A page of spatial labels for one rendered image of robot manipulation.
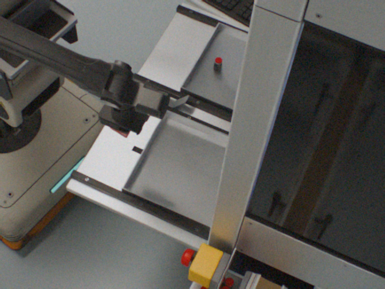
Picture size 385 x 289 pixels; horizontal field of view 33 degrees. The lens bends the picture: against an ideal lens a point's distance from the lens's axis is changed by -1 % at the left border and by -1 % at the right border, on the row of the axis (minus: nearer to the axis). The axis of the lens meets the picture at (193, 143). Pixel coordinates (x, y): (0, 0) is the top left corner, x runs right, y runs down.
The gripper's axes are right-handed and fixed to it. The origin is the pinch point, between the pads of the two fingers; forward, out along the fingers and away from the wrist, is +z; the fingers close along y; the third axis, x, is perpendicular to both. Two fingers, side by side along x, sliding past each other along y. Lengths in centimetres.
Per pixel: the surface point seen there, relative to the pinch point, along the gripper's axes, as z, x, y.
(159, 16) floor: 108, 117, -50
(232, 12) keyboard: 27, 67, 1
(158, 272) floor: 108, 5, 5
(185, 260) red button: 7.5, -19.6, 24.5
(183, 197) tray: 20.2, -0.4, 15.4
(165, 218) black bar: 18.4, -8.2, 14.1
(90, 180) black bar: 18.1, -7.3, -7.5
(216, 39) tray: 20, 50, 2
